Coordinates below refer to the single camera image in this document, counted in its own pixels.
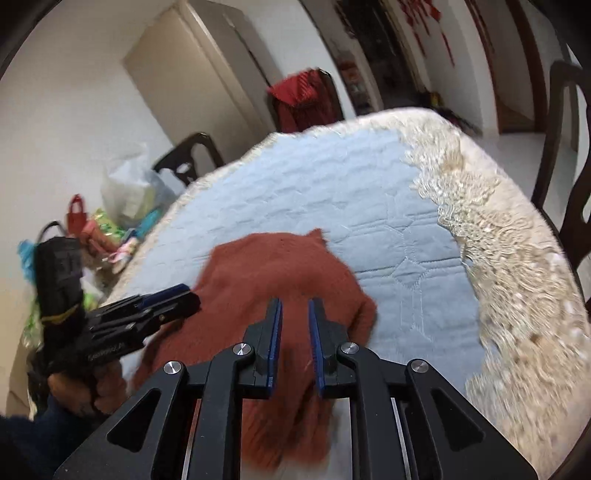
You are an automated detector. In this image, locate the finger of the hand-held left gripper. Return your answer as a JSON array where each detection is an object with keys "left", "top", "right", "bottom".
[
  {"left": 90, "top": 293, "right": 202, "bottom": 344},
  {"left": 99, "top": 283, "right": 192, "bottom": 319}
]

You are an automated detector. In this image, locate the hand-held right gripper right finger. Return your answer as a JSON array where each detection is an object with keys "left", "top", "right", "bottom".
[{"left": 308, "top": 298, "right": 539, "bottom": 480}]

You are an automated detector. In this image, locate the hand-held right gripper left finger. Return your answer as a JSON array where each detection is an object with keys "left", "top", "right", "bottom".
[{"left": 54, "top": 298, "right": 283, "bottom": 480}]

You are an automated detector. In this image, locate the rust-red knit sweater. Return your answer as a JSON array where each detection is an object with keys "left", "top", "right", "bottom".
[{"left": 131, "top": 228, "right": 379, "bottom": 469}]

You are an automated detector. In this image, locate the person's left forearm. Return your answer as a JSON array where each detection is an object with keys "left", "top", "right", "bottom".
[{"left": 0, "top": 397, "right": 98, "bottom": 480}]

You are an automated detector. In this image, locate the person's left hand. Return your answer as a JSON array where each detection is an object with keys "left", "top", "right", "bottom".
[{"left": 46, "top": 357, "right": 130, "bottom": 418}]

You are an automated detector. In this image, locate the white pink small box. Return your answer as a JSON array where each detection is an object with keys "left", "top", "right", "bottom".
[{"left": 110, "top": 240, "right": 140, "bottom": 265}]

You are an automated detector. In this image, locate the red small gift bag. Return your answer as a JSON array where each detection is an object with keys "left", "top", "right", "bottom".
[{"left": 67, "top": 195, "right": 88, "bottom": 236}]

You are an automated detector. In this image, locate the teal plastic item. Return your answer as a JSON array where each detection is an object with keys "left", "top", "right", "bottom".
[{"left": 134, "top": 215, "right": 160, "bottom": 237}]

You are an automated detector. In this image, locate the green patterned packet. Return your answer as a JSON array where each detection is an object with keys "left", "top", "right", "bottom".
[{"left": 90, "top": 210, "right": 125, "bottom": 245}]

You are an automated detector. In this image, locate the translucent plastic bag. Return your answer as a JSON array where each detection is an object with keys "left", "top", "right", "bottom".
[{"left": 100, "top": 143, "right": 178, "bottom": 229}]

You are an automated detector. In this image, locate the quilted blue lace-trimmed tablecloth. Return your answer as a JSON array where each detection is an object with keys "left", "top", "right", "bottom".
[{"left": 99, "top": 107, "right": 589, "bottom": 480}]

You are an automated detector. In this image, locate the dark wooden chair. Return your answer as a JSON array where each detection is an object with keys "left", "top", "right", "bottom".
[
  {"left": 531, "top": 60, "right": 591, "bottom": 287},
  {"left": 152, "top": 132, "right": 225, "bottom": 185},
  {"left": 277, "top": 69, "right": 345, "bottom": 134}
]

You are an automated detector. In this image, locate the beige tall cabinet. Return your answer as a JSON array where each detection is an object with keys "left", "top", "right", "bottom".
[{"left": 122, "top": 0, "right": 278, "bottom": 155}]

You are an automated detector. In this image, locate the red checked garment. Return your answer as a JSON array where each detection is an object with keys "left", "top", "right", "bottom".
[{"left": 268, "top": 69, "right": 333, "bottom": 132}]

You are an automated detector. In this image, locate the dark glass door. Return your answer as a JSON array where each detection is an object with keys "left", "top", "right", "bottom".
[{"left": 332, "top": 0, "right": 416, "bottom": 116}]

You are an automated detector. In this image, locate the red Chinese knot ornament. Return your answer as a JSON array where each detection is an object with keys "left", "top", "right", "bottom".
[
  {"left": 399, "top": 0, "right": 439, "bottom": 35},
  {"left": 438, "top": 28, "right": 458, "bottom": 68}
]

